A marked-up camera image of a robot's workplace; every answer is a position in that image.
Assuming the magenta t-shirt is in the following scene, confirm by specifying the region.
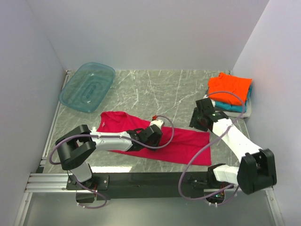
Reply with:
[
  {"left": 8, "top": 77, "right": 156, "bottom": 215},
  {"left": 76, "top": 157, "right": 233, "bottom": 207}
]
[{"left": 97, "top": 111, "right": 210, "bottom": 164}]

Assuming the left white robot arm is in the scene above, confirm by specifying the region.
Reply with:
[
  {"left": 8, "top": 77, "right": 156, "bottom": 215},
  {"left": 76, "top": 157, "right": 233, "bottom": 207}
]
[{"left": 55, "top": 122, "right": 163, "bottom": 189}]

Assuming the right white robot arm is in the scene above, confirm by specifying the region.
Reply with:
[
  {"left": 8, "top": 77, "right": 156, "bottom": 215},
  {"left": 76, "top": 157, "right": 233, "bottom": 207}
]
[{"left": 190, "top": 98, "right": 277, "bottom": 194}]

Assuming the teal folded t-shirt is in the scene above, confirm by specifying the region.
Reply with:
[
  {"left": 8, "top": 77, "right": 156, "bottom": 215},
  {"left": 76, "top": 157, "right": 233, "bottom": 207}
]
[{"left": 215, "top": 85, "right": 252, "bottom": 113}]

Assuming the white folded t-shirt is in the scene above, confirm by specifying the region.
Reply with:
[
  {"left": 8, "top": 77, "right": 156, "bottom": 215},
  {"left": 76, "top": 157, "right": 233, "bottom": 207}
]
[{"left": 225, "top": 99, "right": 252, "bottom": 118}]

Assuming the orange folded t-shirt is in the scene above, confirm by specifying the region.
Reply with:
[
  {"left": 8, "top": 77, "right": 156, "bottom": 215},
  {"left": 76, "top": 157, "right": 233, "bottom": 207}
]
[{"left": 208, "top": 73, "right": 252, "bottom": 106}]

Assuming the black base beam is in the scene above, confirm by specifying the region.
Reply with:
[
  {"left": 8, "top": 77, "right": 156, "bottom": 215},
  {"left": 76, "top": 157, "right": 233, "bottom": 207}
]
[{"left": 65, "top": 171, "right": 236, "bottom": 201}]

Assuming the teal plastic bin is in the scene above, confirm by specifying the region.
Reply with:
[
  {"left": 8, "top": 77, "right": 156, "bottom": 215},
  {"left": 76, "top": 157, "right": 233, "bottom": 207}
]
[{"left": 59, "top": 62, "right": 116, "bottom": 113}]

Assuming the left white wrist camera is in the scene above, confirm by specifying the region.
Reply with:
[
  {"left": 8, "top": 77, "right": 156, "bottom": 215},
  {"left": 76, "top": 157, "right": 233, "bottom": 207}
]
[{"left": 150, "top": 115, "right": 165, "bottom": 129}]

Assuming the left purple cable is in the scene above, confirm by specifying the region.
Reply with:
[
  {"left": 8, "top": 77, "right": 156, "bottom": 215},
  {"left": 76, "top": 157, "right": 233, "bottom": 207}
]
[{"left": 48, "top": 114, "right": 175, "bottom": 210}]

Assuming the purple cable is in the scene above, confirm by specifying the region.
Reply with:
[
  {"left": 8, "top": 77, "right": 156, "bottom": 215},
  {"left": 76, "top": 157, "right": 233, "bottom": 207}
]
[
  {"left": 48, "top": 114, "right": 175, "bottom": 210},
  {"left": 178, "top": 91, "right": 247, "bottom": 208}
]

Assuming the aluminium rail frame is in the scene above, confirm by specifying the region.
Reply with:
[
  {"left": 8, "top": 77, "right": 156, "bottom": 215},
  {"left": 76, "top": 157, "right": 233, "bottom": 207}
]
[{"left": 16, "top": 70, "right": 284, "bottom": 226}]

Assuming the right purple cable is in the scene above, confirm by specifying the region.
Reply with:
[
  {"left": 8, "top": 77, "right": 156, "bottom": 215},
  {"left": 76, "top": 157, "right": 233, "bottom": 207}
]
[{"left": 178, "top": 91, "right": 247, "bottom": 208}]

